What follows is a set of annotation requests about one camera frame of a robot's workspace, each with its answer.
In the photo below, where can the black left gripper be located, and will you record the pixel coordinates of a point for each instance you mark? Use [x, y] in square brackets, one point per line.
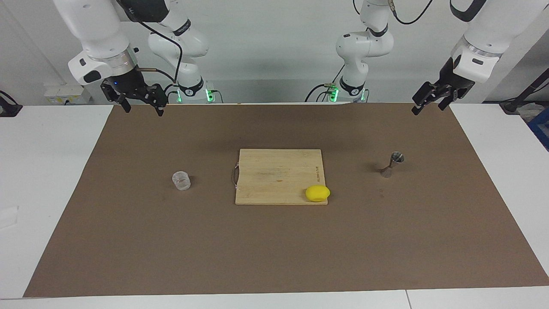
[452, 81]

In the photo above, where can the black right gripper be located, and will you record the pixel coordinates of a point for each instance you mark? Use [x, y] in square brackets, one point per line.
[128, 83]

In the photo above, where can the steel jigger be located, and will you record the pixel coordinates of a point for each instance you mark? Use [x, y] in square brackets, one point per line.
[389, 169]

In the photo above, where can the clear plastic cup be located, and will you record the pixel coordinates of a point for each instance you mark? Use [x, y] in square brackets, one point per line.
[181, 181]

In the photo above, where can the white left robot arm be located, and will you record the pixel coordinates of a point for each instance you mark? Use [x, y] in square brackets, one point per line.
[364, 47]

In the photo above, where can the black stand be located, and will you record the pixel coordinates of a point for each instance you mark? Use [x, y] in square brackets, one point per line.
[512, 105]

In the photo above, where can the yellow lemon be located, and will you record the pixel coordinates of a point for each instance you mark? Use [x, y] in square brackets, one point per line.
[317, 193]

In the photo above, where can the wooden cutting board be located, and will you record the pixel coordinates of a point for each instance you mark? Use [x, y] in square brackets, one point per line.
[274, 176]

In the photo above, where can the white tape patch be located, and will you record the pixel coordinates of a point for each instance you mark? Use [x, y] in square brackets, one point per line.
[8, 216]

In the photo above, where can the brown table mat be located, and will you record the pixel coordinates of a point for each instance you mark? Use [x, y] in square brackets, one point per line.
[274, 249]

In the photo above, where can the white wall power strip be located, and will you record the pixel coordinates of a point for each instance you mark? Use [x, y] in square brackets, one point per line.
[66, 94]

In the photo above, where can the black clamp mount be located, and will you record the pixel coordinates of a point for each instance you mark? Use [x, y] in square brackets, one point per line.
[8, 108]

